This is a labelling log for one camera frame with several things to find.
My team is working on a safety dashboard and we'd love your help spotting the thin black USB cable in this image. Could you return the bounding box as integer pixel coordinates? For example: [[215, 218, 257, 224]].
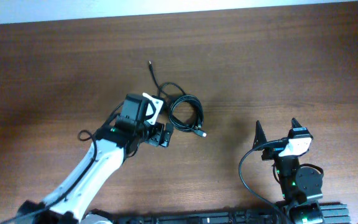
[[148, 60, 188, 106]]

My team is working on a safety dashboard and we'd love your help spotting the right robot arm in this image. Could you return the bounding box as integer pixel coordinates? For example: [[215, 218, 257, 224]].
[[252, 118, 324, 223]]

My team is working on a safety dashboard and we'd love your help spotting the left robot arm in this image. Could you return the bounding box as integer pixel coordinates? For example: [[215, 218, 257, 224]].
[[7, 93, 173, 223]]

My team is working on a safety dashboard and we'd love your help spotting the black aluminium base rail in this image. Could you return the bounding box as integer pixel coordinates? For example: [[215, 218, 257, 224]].
[[85, 203, 351, 224]]

